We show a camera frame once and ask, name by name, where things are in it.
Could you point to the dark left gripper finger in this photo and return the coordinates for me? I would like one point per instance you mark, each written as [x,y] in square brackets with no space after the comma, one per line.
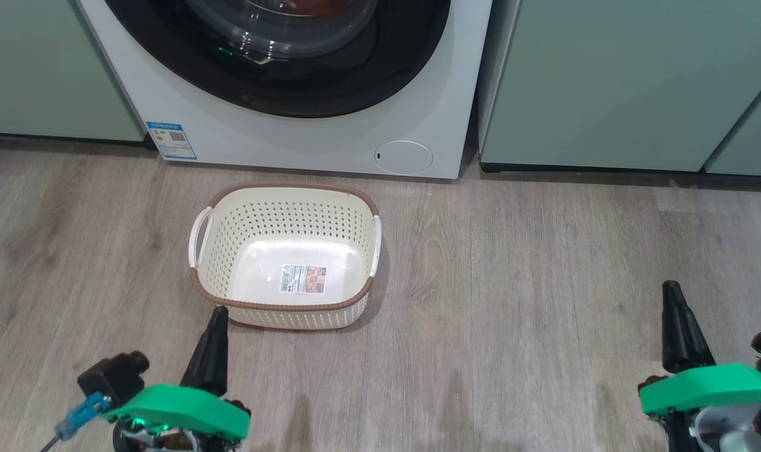
[196,370]
[217,370]

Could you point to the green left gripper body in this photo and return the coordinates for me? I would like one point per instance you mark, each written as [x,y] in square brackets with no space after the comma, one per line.
[179,408]

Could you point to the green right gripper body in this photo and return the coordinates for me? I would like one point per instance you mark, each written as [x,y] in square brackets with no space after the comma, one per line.
[707,386]

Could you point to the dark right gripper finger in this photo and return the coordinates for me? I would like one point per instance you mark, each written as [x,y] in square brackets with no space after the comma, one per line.
[696,348]
[672,345]

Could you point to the black glass washing machine door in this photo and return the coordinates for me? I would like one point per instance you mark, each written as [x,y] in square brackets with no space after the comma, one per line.
[167,44]

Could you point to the printed basket label sticker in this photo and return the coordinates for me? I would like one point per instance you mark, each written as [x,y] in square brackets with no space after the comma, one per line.
[302,279]

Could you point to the cream perforated laundry basket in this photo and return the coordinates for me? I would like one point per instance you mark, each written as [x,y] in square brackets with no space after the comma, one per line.
[230,238]

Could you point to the white front-load washing machine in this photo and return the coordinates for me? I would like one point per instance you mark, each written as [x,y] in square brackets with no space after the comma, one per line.
[418,107]

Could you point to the pale green cabinet front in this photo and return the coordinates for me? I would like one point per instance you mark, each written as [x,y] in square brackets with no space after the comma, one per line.
[757,138]
[41,69]
[606,81]

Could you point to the blue energy label sticker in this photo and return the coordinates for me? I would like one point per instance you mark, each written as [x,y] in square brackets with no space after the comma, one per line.
[172,140]

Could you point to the round white filter cover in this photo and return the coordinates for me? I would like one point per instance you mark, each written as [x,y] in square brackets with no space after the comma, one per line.
[404,157]

